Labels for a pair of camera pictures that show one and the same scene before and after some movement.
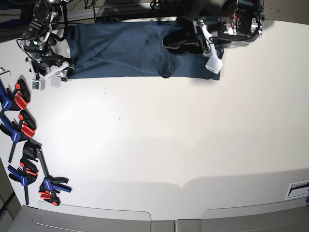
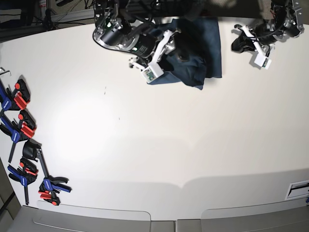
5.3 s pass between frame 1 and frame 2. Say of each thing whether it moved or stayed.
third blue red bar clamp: stayed
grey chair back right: stayed
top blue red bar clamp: stayed
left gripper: moved
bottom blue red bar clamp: stayed
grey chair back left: stayed
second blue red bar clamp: stayed
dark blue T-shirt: moved
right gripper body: moved
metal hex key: stayed
